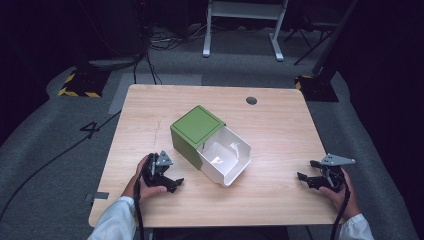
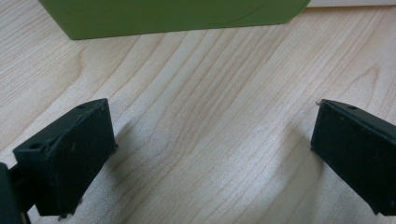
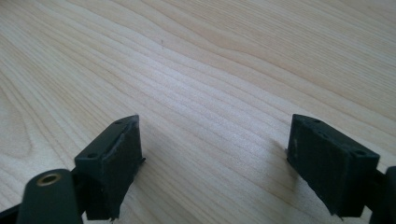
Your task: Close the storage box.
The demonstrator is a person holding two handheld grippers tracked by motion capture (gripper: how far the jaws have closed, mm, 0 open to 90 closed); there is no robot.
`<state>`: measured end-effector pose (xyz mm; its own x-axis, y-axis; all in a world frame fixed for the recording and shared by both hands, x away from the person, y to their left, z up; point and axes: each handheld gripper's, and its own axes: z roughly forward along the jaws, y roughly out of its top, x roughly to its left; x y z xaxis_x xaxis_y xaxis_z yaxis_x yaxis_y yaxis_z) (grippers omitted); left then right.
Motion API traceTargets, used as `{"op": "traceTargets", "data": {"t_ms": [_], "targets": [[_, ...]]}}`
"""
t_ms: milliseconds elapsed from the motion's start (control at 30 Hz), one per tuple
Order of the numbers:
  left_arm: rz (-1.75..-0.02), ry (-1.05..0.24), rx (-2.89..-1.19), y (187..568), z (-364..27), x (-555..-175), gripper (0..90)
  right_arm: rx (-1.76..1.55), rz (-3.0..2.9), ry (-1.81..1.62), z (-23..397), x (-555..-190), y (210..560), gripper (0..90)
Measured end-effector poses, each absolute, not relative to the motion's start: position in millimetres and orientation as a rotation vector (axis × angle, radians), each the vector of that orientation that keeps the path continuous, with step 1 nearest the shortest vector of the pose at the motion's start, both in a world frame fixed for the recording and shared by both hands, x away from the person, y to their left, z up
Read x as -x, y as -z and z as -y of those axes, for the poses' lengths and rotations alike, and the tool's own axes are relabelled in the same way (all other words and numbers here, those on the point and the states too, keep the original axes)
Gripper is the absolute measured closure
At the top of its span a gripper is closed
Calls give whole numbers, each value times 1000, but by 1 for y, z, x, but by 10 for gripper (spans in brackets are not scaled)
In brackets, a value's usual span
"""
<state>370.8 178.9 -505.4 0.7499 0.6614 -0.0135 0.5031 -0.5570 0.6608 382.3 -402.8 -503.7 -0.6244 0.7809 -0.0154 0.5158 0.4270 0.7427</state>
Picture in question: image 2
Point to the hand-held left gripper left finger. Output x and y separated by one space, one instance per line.
67 161

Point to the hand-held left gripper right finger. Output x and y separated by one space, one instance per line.
351 146

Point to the green box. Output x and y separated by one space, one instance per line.
174 14

